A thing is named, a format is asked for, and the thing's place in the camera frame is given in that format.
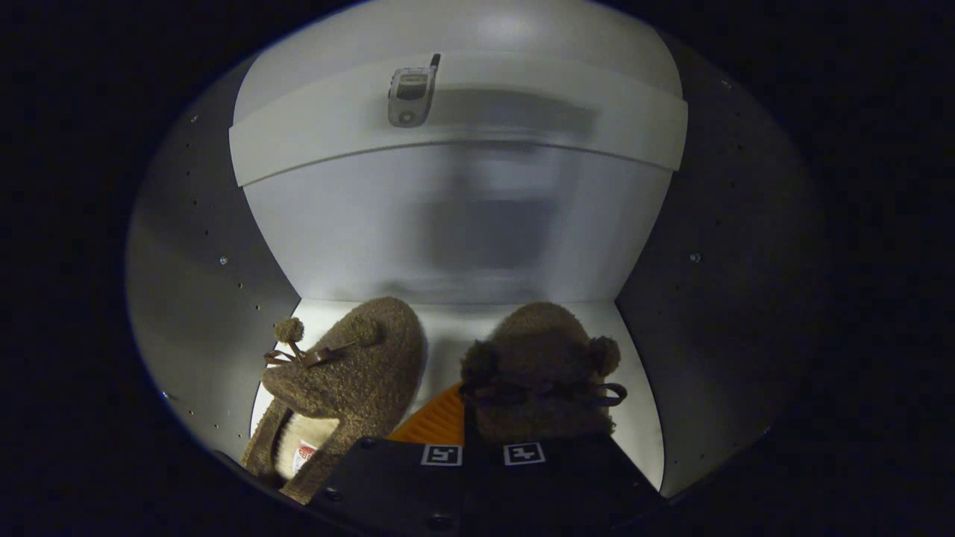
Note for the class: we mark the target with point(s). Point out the brown fuzzy shoe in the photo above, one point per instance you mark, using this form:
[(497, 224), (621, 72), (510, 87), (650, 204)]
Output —
[(541, 350), (358, 373)]

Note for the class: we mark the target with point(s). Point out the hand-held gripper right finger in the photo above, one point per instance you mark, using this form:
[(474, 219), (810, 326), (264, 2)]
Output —
[(567, 477)]

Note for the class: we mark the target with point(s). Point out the grey shoe cabinet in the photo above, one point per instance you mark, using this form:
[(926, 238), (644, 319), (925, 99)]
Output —
[(477, 246)]

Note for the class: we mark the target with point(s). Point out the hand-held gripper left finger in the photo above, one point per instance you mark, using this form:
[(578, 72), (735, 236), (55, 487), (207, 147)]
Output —
[(388, 477)]

